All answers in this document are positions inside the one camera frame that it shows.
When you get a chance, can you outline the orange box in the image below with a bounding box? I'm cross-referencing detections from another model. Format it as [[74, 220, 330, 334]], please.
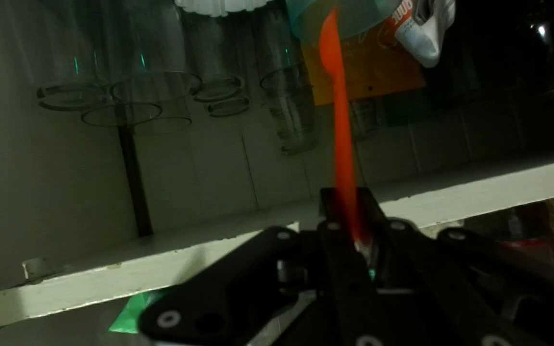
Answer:
[[303, 36, 428, 107]]

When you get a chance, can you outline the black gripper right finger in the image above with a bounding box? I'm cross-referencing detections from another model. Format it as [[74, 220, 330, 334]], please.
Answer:
[[358, 186, 554, 346]]

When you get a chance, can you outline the small green item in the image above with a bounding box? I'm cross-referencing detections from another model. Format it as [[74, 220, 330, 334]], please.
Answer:
[[108, 290, 164, 336]]

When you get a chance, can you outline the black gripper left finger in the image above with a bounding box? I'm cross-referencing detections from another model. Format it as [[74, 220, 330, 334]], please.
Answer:
[[139, 186, 382, 346]]

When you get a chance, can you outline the clear drinking glass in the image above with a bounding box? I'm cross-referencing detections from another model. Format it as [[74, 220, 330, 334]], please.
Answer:
[[257, 17, 322, 153], [180, 5, 249, 103], [6, 0, 110, 111], [78, 0, 168, 128]]

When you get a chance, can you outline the blue bowl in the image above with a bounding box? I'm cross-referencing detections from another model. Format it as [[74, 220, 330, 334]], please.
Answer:
[[172, 0, 274, 19]]

